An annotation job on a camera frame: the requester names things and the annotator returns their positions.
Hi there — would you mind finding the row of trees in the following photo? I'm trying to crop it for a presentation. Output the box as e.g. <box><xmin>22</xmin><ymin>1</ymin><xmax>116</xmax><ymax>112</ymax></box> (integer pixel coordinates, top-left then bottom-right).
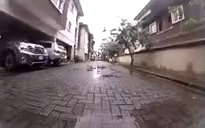
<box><xmin>99</xmin><ymin>37</ymin><xmax>124</xmax><ymax>63</ymax></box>

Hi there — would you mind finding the row of pale buildings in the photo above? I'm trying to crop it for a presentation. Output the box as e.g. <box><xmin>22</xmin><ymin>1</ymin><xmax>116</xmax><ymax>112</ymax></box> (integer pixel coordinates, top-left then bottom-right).
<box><xmin>75</xmin><ymin>22</ymin><xmax>96</xmax><ymax>62</ymax></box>

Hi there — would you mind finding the wet grey brick road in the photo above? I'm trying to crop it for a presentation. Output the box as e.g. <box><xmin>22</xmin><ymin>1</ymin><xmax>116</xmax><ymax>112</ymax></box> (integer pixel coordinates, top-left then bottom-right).
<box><xmin>0</xmin><ymin>60</ymin><xmax>205</xmax><ymax>128</ymax></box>

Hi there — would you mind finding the tree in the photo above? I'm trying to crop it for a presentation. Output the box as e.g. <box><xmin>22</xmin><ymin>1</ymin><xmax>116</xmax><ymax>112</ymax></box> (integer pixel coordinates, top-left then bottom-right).
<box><xmin>109</xmin><ymin>18</ymin><xmax>150</xmax><ymax>66</ymax></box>

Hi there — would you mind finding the white car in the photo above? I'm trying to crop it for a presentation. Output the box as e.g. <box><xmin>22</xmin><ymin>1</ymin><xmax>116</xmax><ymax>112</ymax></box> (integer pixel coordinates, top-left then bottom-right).
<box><xmin>36</xmin><ymin>40</ymin><xmax>69</xmax><ymax>67</ymax></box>

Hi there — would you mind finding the raised kerb strip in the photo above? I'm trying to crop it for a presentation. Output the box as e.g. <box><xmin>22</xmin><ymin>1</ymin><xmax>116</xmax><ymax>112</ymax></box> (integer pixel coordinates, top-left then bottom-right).
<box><xmin>118</xmin><ymin>62</ymin><xmax>205</xmax><ymax>94</ymax></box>

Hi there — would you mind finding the grey suv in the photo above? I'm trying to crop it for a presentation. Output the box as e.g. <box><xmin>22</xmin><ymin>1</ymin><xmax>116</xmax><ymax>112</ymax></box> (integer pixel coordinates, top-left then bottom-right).
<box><xmin>3</xmin><ymin>40</ymin><xmax>50</xmax><ymax>72</ymax></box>

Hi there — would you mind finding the brown building with white windows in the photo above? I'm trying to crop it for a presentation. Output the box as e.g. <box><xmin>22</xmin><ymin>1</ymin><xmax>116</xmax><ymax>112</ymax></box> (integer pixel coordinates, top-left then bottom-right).
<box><xmin>133</xmin><ymin>0</ymin><xmax>205</xmax><ymax>51</ymax></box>

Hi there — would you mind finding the white building with carport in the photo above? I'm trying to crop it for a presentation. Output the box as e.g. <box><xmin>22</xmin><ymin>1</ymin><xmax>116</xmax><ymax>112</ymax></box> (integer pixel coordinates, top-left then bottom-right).
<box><xmin>0</xmin><ymin>0</ymin><xmax>85</xmax><ymax>66</ymax></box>

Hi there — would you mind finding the pale boundary wall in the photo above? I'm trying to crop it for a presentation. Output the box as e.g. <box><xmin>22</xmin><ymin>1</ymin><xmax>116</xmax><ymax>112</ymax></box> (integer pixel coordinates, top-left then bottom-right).
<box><xmin>115</xmin><ymin>42</ymin><xmax>205</xmax><ymax>76</ymax></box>

